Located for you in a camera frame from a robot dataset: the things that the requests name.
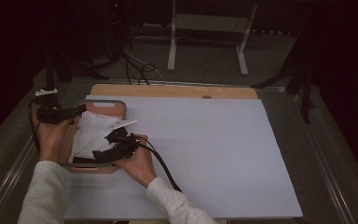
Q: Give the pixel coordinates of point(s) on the white frame desk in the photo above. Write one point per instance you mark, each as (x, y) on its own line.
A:
(209, 22)

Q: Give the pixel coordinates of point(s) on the white cloth garment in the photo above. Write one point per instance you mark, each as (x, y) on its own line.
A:
(90, 133)

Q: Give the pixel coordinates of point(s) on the black tripod stand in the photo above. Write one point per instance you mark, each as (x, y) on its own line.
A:
(71, 67)

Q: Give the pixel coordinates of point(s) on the person's right hand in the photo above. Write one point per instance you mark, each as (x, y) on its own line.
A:
(140, 168)

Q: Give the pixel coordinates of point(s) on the white table sheet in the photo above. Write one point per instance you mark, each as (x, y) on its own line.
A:
(205, 149)

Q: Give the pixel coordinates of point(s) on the pink basin with grey rim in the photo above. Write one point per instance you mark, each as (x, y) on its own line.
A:
(105, 109)

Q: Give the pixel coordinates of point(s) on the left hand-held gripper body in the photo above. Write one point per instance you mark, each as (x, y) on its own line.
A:
(51, 112)

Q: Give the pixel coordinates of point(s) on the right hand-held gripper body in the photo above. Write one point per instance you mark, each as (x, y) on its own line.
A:
(124, 144)

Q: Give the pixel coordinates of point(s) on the person's left hand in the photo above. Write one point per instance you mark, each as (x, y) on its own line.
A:
(54, 140)

